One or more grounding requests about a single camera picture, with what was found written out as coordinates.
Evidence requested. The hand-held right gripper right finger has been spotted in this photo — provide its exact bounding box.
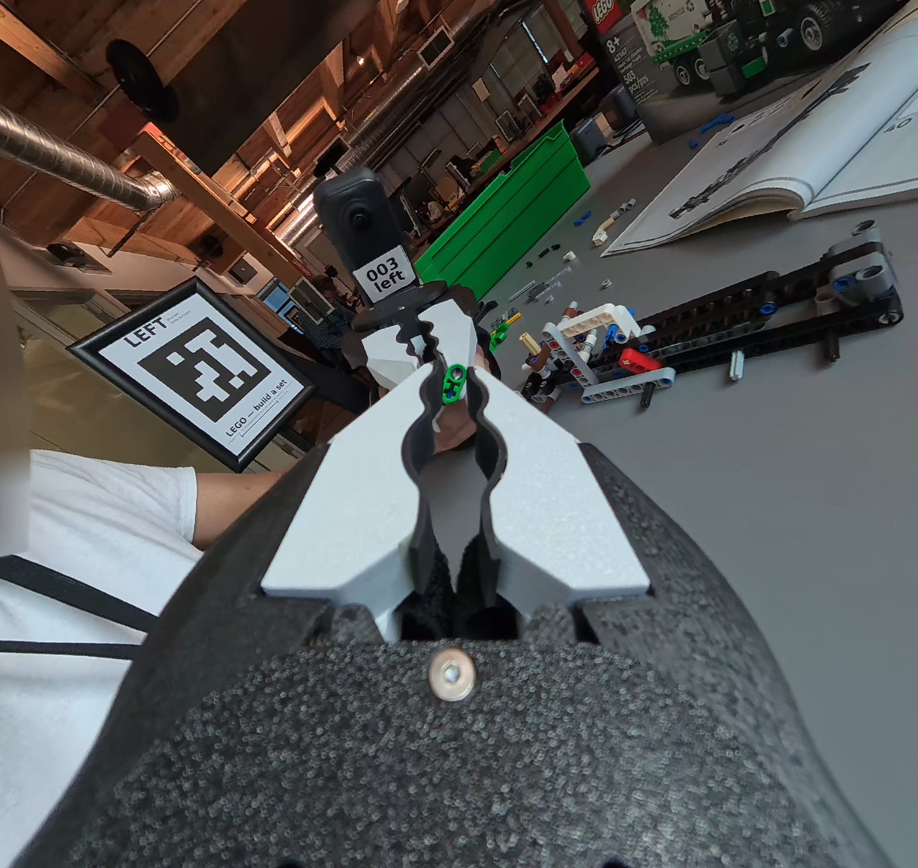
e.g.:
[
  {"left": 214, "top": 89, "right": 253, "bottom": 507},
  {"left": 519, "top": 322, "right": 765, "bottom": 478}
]
[{"left": 465, "top": 365, "right": 652, "bottom": 612}]

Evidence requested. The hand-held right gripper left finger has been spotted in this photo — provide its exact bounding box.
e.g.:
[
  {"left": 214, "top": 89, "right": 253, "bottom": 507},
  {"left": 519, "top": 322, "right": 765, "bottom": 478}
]
[{"left": 262, "top": 361, "right": 443, "bottom": 644}]

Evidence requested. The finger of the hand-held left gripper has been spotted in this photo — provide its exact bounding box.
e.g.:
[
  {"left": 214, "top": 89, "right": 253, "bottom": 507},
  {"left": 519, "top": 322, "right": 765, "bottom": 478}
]
[
  {"left": 419, "top": 298, "right": 480, "bottom": 374},
  {"left": 362, "top": 323, "right": 435, "bottom": 389}
]

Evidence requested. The person's left forearm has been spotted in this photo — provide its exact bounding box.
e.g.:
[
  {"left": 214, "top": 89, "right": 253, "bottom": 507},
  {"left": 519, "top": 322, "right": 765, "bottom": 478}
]
[{"left": 192, "top": 470, "right": 289, "bottom": 548}]

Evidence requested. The black lego chassis assembly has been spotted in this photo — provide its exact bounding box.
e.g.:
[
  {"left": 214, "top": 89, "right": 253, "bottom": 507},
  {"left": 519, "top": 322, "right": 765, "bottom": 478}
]
[{"left": 522, "top": 220, "right": 906, "bottom": 412}]

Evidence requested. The lego instruction booklet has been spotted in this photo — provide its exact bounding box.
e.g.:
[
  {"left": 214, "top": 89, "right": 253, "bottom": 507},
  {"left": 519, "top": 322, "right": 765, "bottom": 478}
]
[{"left": 601, "top": 22, "right": 918, "bottom": 258}]

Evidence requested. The lego set box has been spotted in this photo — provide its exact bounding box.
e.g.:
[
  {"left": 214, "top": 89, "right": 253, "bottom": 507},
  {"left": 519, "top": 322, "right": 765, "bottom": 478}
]
[{"left": 563, "top": 0, "right": 918, "bottom": 145}]

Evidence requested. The person's left hand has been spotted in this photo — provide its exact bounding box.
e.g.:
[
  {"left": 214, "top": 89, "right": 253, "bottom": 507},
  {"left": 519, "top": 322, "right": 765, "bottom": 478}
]
[{"left": 432, "top": 409, "right": 479, "bottom": 455}]

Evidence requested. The green plastic bin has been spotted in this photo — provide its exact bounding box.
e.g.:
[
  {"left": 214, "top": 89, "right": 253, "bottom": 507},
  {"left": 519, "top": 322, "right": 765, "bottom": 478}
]
[{"left": 415, "top": 120, "right": 591, "bottom": 304}]

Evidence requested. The black framed marker sign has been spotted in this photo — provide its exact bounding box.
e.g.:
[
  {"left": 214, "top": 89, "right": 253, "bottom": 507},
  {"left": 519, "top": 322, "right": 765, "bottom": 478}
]
[{"left": 66, "top": 276, "right": 317, "bottom": 474}]

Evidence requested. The grey storage bin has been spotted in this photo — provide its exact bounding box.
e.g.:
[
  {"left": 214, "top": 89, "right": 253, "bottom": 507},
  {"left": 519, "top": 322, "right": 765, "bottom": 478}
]
[{"left": 570, "top": 117, "right": 619, "bottom": 168}]

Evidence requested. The black round ceiling fixture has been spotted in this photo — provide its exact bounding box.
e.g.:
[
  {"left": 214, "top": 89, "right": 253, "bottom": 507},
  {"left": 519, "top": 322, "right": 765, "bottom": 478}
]
[{"left": 105, "top": 39, "right": 181, "bottom": 124}]

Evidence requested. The person's white shirt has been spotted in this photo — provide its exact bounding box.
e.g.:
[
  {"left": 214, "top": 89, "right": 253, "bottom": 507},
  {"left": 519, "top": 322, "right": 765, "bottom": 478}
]
[{"left": 0, "top": 448, "right": 207, "bottom": 868}]

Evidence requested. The black strap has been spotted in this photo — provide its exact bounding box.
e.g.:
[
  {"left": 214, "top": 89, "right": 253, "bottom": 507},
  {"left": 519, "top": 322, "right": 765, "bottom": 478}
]
[{"left": 0, "top": 554, "right": 160, "bottom": 661}]

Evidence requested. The silver ventilation duct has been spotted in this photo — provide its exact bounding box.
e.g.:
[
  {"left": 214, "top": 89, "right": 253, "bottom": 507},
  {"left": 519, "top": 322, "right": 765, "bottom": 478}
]
[{"left": 0, "top": 104, "right": 178, "bottom": 211}]

